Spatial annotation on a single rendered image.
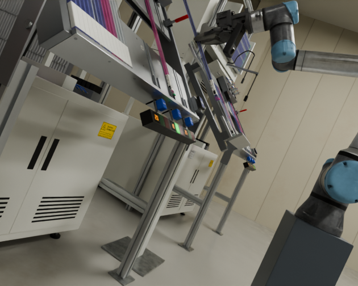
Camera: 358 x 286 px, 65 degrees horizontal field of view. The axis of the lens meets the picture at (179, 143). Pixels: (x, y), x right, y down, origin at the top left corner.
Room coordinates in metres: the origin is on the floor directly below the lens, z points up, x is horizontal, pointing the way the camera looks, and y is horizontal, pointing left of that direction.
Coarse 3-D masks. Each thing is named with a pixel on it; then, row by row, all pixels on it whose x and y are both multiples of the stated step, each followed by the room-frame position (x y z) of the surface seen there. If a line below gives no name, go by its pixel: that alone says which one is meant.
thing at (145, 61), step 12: (132, 36) 0.82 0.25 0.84; (132, 48) 0.79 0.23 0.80; (144, 48) 0.88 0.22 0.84; (132, 60) 0.76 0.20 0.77; (144, 60) 0.84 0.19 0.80; (156, 60) 0.94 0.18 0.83; (144, 72) 0.81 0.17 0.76; (156, 72) 0.90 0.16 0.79; (156, 84) 0.84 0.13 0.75; (180, 84) 1.11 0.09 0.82; (180, 96) 1.05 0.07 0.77
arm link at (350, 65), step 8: (296, 56) 1.02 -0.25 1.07; (304, 56) 1.01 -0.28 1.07; (312, 56) 1.00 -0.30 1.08; (320, 56) 0.99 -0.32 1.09; (328, 56) 0.98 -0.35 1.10; (336, 56) 0.98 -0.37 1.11; (344, 56) 0.97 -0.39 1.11; (352, 56) 0.96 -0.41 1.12; (272, 64) 1.09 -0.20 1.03; (280, 64) 1.03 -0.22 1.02; (288, 64) 1.04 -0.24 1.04; (296, 64) 1.03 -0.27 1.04; (304, 64) 1.01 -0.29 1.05; (312, 64) 1.00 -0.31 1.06; (320, 64) 0.99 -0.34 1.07; (328, 64) 0.98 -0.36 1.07; (336, 64) 0.97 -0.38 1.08; (344, 64) 0.96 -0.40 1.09; (352, 64) 0.96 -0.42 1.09; (280, 72) 1.11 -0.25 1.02; (312, 72) 1.03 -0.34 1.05; (320, 72) 1.02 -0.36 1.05; (328, 72) 1.00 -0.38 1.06; (336, 72) 0.99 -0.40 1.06; (344, 72) 0.98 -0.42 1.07; (352, 72) 0.97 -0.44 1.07
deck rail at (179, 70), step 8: (160, 32) 1.25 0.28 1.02; (160, 40) 1.24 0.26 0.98; (168, 48) 1.22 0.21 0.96; (176, 48) 1.21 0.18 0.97; (168, 56) 1.21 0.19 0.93; (176, 56) 1.20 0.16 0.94; (168, 64) 1.21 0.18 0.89; (176, 64) 1.19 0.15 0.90; (184, 72) 1.19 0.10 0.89; (184, 80) 1.16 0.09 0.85; (192, 104) 1.13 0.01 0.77
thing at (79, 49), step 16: (80, 32) 0.52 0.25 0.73; (64, 48) 0.54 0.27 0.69; (80, 48) 0.55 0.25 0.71; (96, 48) 0.56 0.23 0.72; (80, 64) 0.59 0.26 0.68; (96, 64) 0.61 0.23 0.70; (112, 64) 0.62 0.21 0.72; (112, 80) 0.68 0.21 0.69; (128, 80) 0.70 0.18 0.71; (144, 80) 0.72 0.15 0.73; (144, 96) 0.81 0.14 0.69; (160, 96) 0.83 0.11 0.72; (160, 112) 0.94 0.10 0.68; (192, 112) 1.04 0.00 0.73
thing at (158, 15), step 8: (128, 0) 1.03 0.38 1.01; (136, 0) 0.97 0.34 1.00; (144, 0) 1.06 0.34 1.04; (152, 0) 1.17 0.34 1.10; (136, 8) 1.08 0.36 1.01; (144, 8) 1.03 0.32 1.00; (152, 8) 1.13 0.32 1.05; (160, 8) 1.25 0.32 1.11; (144, 16) 1.14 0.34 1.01; (160, 16) 1.20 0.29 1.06; (160, 24) 1.15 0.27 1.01; (168, 32) 1.23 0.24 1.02; (168, 40) 1.21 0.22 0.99
